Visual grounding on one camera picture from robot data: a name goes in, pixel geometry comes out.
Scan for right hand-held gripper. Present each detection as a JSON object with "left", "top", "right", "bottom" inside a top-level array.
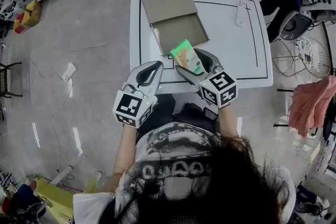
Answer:
[{"left": 175, "top": 48, "right": 237, "bottom": 109}]

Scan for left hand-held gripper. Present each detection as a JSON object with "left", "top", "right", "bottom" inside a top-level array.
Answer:
[{"left": 112, "top": 60, "right": 165, "bottom": 129}]

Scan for small green beige package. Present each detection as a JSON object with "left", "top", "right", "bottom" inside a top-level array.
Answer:
[{"left": 170, "top": 39, "right": 207, "bottom": 74}]

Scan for grey cardboard container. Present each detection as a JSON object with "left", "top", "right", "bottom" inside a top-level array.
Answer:
[{"left": 140, "top": 0, "right": 211, "bottom": 57}]

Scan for person's right forearm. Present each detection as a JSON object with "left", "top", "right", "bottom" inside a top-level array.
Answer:
[{"left": 217, "top": 105, "right": 241, "bottom": 140}]

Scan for person's left forearm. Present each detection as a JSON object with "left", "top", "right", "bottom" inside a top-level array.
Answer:
[{"left": 112, "top": 123, "right": 139, "bottom": 175}]

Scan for person's black trousers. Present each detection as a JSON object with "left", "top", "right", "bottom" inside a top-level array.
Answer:
[{"left": 153, "top": 93, "right": 220, "bottom": 131}]

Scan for white remote control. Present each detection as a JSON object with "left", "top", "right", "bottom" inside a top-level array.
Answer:
[{"left": 235, "top": 0, "right": 249, "bottom": 28}]

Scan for person's printed t-shirt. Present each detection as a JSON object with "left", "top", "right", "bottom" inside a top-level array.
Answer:
[{"left": 72, "top": 121, "right": 297, "bottom": 224}]

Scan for white power adapter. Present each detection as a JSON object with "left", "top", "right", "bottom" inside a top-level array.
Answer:
[{"left": 61, "top": 62, "right": 78, "bottom": 82}]

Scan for white round fan base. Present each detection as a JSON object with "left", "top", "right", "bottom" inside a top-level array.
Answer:
[{"left": 279, "top": 11, "right": 314, "bottom": 41}]

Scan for pink cloth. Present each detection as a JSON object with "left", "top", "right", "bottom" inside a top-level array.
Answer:
[{"left": 288, "top": 75, "right": 336, "bottom": 138}]

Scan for yellow cardboard box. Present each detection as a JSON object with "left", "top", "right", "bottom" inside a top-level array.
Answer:
[{"left": 13, "top": 0, "right": 43, "bottom": 35}]

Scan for white tube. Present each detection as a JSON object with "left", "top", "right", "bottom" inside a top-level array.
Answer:
[{"left": 49, "top": 165, "right": 74, "bottom": 185}]

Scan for black metal stand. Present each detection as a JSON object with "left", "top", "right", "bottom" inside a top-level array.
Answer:
[{"left": 0, "top": 61, "right": 23, "bottom": 99}]

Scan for grey floor cable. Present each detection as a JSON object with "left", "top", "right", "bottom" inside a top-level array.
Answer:
[{"left": 30, "top": 60, "right": 74, "bottom": 174}]

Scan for wire fan guard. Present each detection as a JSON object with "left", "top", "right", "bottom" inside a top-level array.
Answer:
[{"left": 271, "top": 36, "right": 332, "bottom": 79}]

